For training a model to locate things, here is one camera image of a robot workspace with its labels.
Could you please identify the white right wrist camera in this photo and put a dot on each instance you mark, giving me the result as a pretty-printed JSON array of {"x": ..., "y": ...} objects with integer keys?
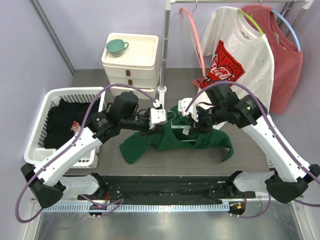
[{"x": 185, "y": 111}]

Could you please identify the white laundry basket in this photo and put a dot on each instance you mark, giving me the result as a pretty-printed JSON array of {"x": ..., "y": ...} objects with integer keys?
[{"x": 35, "y": 151}]

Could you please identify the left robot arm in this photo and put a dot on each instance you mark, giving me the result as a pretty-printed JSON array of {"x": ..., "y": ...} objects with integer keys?
[{"x": 46, "y": 179}]

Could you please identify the blue hanger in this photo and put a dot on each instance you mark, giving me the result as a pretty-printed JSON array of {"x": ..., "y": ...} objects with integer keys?
[{"x": 290, "y": 28}]

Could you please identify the red t-shirt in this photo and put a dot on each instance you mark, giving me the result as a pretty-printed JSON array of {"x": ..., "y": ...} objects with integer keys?
[{"x": 288, "y": 60}]

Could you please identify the teal cup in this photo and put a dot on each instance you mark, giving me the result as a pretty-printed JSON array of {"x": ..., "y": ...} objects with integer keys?
[{"x": 116, "y": 47}]

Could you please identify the green t-shirt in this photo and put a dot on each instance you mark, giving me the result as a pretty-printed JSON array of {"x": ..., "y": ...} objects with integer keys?
[{"x": 135, "y": 146}]

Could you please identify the metal clothes rack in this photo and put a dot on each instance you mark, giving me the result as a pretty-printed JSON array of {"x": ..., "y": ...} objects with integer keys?
[{"x": 162, "y": 89}]

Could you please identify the pink hanger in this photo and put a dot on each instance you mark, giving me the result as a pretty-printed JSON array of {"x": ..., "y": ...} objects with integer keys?
[{"x": 188, "y": 20}]

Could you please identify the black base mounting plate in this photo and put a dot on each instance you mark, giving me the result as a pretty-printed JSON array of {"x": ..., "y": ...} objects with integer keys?
[{"x": 168, "y": 190}]

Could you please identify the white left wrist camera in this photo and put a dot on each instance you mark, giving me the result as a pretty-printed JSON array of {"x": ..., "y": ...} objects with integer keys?
[{"x": 157, "y": 115}]

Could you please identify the lime green hanger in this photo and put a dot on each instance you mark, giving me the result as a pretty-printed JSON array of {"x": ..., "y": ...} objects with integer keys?
[{"x": 252, "y": 21}]

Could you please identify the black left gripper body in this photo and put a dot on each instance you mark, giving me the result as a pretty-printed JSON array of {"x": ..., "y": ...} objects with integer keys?
[{"x": 139, "y": 122}]

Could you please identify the white graphic t-shirt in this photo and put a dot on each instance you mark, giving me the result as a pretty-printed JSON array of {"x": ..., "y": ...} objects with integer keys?
[{"x": 239, "y": 53}]

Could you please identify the black t-shirt in basket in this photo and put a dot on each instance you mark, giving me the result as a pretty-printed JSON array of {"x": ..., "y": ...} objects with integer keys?
[{"x": 63, "y": 122}]

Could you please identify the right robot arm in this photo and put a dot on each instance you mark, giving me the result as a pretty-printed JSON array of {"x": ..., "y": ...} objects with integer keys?
[{"x": 231, "y": 102}]

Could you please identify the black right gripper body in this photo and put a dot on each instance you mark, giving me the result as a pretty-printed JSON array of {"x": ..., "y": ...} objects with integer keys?
[{"x": 206, "y": 118}]

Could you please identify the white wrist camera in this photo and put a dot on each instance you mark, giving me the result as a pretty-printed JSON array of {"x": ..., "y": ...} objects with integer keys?
[
  {"x": 157, "y": 115},
  {"x": 185, "y": 111}
]

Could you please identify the mint green hanger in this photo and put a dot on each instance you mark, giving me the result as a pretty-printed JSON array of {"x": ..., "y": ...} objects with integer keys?
[{"x": 180, "y": 127}]

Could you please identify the perforated white cable duct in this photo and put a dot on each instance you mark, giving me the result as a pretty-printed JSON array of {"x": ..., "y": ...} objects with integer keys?
[{"x": 86, "y": 207}]

